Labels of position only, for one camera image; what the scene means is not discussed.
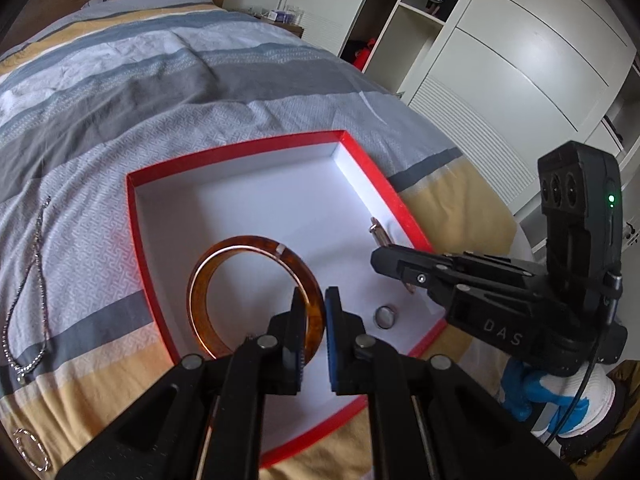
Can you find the amber bangle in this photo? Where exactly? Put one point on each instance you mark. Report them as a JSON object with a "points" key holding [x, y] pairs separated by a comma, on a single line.
{"points": [[308, 276]]}

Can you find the gold metal clip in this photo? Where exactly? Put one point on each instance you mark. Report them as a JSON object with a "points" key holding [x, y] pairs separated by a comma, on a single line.
{"points": [[377, 230]]}

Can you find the striped bed quilt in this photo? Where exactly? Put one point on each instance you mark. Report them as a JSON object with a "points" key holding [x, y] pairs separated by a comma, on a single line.
{"points": [[150, 85]]}

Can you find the white nightstand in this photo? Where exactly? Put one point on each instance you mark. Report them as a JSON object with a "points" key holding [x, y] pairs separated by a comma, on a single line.
{"points": [[285, 26]]}

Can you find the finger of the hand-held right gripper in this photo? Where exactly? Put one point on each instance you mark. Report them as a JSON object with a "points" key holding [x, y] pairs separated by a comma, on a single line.
{"points": [[400, 270], [480, 266]]}

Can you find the red bag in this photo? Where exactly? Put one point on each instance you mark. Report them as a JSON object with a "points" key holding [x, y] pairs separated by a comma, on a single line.
{"points": [[364, 54]]}

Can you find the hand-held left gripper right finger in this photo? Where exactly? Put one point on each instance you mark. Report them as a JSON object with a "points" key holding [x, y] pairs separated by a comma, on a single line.
{"points": [[332, 330]]}

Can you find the white wardrobe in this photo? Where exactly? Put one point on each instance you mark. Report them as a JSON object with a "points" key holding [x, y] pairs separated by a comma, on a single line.
{"points": [[525, 35]]}

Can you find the person's right hand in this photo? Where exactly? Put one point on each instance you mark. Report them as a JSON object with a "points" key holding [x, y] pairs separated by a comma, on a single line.
{"points": [[517, 390]]}

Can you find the red cardboard box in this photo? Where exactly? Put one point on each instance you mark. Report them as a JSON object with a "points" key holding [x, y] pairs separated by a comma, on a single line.
{"points": [[225, 210]]}

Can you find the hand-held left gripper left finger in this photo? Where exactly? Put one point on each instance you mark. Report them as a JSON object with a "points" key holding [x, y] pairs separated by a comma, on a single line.
{"points": [[299, 320]]}

